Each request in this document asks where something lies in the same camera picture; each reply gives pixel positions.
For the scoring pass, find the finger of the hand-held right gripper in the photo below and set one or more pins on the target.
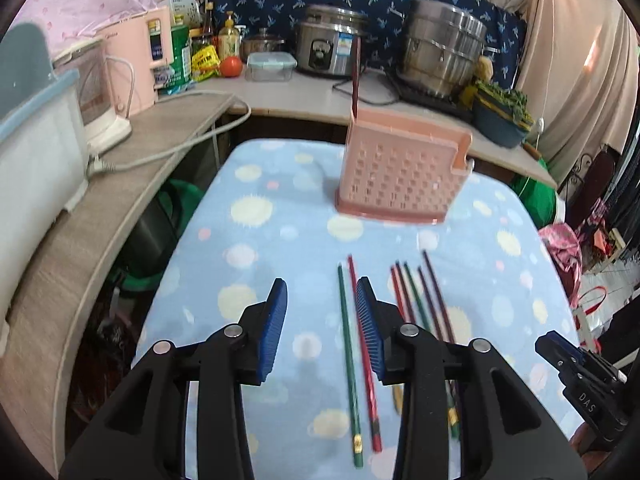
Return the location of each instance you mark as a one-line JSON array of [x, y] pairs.
[[557, 349]]

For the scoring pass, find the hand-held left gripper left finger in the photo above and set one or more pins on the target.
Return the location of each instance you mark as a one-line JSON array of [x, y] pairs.
[[272, 330]]

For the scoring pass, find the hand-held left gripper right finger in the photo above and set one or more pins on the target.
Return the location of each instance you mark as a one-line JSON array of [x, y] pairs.
[[371, 335]]

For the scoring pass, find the pink perforated utensil holder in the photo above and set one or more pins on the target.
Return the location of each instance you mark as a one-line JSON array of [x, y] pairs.
[[400, 180]]

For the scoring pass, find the pink patterned bag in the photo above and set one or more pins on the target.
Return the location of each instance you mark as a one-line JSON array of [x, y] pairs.
[[562, 255]]

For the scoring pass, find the light blue planet-print blanket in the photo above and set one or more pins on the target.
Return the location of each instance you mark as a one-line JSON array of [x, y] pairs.
[[280, 210]]

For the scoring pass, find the green bag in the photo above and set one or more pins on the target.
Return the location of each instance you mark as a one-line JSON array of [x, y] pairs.
[[175, 200], [540, 195]]

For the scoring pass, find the hanging dark clothes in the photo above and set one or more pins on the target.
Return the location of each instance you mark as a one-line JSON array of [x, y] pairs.
[[622, 200]]

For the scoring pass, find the black metal chair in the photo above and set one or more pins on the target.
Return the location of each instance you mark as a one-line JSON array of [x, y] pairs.
[[592, 185]]

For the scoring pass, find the grey wood-grain shelf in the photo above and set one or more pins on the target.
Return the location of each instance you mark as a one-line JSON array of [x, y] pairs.
[[85, 260]]

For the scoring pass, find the beige countertop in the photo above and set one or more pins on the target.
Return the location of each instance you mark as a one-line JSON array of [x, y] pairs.
[[310, 102]]

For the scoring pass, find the blue basin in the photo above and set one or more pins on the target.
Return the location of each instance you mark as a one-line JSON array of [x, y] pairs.
[[495, 125]]

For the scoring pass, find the black induction cooker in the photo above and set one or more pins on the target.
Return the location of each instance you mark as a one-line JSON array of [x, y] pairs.
[[425, 102]]

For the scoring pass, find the green leafy vegetables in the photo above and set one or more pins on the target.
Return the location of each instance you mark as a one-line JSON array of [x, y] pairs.
[[502, 97]]

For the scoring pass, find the clear food container blue lid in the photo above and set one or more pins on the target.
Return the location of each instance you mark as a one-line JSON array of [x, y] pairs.
[[270, 66]]

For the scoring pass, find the red tomato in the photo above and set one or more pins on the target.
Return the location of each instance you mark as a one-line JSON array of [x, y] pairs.
[[231, 67]]

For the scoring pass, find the yellow snack packet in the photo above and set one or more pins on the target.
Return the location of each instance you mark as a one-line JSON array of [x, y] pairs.
[[205, 62]]

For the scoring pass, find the green canister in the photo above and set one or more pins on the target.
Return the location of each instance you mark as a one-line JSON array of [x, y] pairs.
[[175, 60]]

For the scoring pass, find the small pot glass lid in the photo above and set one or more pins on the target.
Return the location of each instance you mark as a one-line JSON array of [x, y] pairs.
[[262, 42]]

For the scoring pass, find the silver rice cooker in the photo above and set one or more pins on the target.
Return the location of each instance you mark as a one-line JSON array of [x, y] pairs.
[[330, 45]]

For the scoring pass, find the stainless steel steamer pot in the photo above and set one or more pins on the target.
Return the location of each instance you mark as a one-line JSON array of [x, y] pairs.
[[440, 50]]

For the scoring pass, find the yellow liquid bottle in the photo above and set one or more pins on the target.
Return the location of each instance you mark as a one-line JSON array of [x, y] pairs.
[[229, 40]]

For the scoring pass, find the white countertop appliance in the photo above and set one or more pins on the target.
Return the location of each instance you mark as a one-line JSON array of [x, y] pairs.
[[95, 95]]

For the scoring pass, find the pink kitchen appliance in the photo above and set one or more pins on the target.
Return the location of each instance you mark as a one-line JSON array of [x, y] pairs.
[[132, 55]]

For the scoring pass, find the beige curtain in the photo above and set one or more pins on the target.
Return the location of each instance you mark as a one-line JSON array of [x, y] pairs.
[[565, 35]]

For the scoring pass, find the dark sauce bottle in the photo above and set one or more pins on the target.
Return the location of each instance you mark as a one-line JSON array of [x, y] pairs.
[[209, 20]]

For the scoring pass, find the green and white carton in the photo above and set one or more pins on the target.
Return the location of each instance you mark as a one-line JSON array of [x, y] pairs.
[[184, 10]]

